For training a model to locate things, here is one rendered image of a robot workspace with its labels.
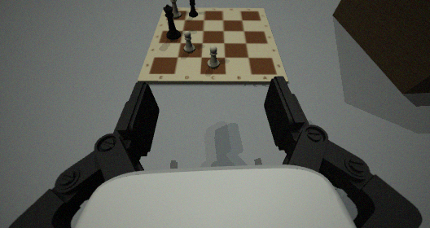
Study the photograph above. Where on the wooden chessboard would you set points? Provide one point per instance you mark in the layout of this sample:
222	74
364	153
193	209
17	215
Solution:
246	49

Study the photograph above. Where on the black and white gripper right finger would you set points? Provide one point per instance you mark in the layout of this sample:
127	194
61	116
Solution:
378	204

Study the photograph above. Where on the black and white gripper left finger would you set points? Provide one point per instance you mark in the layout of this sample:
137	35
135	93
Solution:
113	155

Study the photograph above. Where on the white pawn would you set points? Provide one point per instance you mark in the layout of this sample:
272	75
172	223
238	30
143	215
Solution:
213	62
188	47

